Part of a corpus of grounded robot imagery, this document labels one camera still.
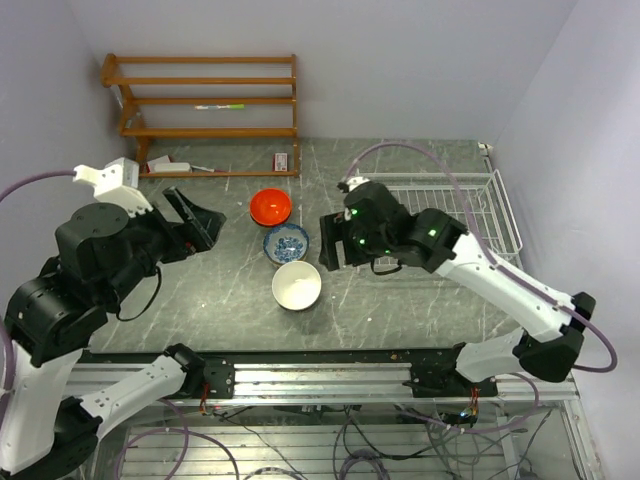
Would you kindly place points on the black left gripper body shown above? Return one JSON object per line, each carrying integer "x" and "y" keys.
{"x": 155, "y": 238}

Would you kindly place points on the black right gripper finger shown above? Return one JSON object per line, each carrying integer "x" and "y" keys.
{"x": 329, "y": 257}
{"x": 334, "y": 228}

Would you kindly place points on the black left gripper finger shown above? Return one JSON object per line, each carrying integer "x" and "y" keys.
{"x": 185, "y": 209}
{"x": 205, "y": 228}

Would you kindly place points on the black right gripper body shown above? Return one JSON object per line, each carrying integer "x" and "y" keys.
{"x": 363, "y": 248}

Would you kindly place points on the white ribbed bowl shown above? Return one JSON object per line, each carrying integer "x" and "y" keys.
{"x": 296, "y": 286}

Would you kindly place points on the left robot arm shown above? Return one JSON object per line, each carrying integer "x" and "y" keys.
{"x": 104, "y": 252}

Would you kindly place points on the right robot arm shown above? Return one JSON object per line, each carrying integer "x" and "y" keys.
{"x": 550, "y": 332}

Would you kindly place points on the wooden shelf rack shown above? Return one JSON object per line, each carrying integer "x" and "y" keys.
{"x": 158, "y": 95}

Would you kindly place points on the white flat box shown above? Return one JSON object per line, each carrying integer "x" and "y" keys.
{"x": 165, "y": 164}

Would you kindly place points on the red white marker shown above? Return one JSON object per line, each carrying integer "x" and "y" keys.
{"x": 203, "y": 170}

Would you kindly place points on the blue patterned white bowl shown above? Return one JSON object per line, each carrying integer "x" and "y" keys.
{"x": 286, "y": 243}

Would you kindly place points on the orange bowl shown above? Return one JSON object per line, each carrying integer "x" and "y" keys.
{"x": 270, "y": 207}

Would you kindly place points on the red white small box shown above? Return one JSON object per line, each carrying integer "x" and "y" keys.
{"x": 280, "y": 162}

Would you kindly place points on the green white pen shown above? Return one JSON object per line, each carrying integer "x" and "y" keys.
{"x": 212, "y": 107}

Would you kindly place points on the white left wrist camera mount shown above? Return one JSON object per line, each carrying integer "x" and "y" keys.
{"x": 117, "y": 184}

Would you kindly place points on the white wire dish rack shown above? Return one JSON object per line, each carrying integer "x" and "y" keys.
{"x": 484, "y": 194}

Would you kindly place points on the white corner bracket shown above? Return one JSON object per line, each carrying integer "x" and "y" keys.
{"x": 485, "y": 149}

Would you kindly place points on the aluminium rail frame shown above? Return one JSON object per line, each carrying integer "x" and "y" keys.
{"x": 351, "y": 421}

